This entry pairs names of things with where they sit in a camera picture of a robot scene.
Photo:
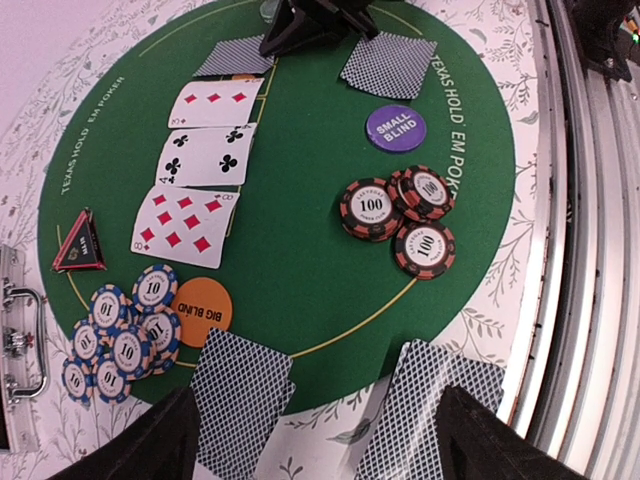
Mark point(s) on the red black 100 chip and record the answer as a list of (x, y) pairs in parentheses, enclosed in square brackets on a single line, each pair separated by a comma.
[(367, 211)]

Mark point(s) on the blue white chip stack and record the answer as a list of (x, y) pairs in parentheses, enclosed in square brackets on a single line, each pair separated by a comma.
[(101, 380)]

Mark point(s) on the aluminium front rail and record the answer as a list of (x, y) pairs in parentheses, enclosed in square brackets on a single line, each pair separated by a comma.
[(572, 382)]

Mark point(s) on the black triangular card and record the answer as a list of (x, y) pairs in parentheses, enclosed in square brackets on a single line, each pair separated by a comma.
[(81, 248)]

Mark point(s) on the round green poker mat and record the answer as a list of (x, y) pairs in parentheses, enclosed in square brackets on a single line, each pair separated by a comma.
[(339, 306)]

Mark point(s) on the eight of diamonds card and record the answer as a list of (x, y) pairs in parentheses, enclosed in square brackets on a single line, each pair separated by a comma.
[(183, 225)]

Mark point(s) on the aluminium poker chip case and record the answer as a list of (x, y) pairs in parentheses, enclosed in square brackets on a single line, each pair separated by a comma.
[(24, 364)]

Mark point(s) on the purple small blind button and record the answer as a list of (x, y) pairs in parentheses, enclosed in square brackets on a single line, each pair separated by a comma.
[(396, 129)]

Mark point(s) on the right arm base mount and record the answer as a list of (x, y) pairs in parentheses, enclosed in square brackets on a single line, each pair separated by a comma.
[(597, 25)]

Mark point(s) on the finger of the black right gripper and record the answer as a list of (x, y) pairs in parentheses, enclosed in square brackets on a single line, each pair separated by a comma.
[(302, 24)]

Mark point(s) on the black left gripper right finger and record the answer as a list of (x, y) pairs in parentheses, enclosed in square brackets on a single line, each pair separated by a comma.
[(475, 444)]

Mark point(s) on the orange big blind button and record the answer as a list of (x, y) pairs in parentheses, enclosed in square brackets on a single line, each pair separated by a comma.
[(202, 304)]

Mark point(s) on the dealt playing card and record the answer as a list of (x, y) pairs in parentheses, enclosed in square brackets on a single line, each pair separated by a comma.
[(241, 388), (391, 66)]

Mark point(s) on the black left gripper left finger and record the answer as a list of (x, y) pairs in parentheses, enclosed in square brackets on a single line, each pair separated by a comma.
[(160, 444)]

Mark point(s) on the three of diamonds card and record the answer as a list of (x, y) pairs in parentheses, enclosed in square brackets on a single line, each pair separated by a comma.
[(218, 103)]

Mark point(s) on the four of clubs card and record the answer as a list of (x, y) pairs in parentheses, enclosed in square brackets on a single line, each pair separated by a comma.
[(201, 157)]

